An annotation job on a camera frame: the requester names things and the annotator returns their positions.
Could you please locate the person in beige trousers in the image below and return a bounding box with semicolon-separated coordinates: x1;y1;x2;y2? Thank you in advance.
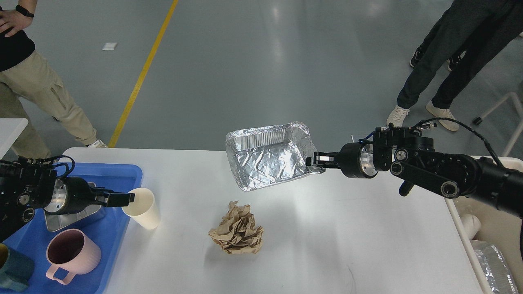
0;0;106;148

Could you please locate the white chair leg right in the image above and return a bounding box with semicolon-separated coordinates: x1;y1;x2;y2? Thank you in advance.
472;91;523;157

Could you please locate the teal cup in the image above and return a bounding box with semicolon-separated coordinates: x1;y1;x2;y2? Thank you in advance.
0;243;34;292

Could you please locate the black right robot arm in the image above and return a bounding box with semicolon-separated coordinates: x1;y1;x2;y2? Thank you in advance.
306;119;523;218

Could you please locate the white side table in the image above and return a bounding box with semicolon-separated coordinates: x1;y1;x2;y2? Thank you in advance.
0;118;29;159

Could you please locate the beige plastic bin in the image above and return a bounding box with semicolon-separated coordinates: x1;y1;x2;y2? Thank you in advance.
443;156;523;294

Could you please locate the aluminium foil tray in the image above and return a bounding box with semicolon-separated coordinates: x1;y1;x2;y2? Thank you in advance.
225;122;325;192

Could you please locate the white cup inside bin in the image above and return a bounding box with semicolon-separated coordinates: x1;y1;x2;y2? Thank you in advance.
460;214;481;240

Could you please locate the foil tray inside bin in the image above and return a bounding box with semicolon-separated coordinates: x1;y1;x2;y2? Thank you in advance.
471;240;519;294

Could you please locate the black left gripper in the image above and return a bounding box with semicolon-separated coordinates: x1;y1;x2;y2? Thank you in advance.
44;177;136;215

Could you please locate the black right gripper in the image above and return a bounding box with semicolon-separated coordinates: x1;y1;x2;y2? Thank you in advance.
306;142;378;179

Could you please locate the person in black sneakers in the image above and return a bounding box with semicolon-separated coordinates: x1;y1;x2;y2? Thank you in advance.
409;19;469;72

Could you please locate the square stainless steel tray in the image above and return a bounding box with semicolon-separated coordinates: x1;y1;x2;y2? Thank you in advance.
44;205;106;232

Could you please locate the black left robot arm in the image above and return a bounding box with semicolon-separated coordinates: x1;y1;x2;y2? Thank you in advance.
0;156;136;241

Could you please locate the cream paper cup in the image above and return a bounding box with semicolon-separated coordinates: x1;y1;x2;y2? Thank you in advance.
122;187;161;229

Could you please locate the crumpled brown paper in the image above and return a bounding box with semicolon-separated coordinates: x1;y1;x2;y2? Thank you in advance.
208;201;264;254

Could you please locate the pink mug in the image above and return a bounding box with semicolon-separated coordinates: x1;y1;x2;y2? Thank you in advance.
45;229;101;285

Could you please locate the person in dark trousers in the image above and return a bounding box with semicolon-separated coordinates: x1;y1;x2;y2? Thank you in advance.
386;0;523;131

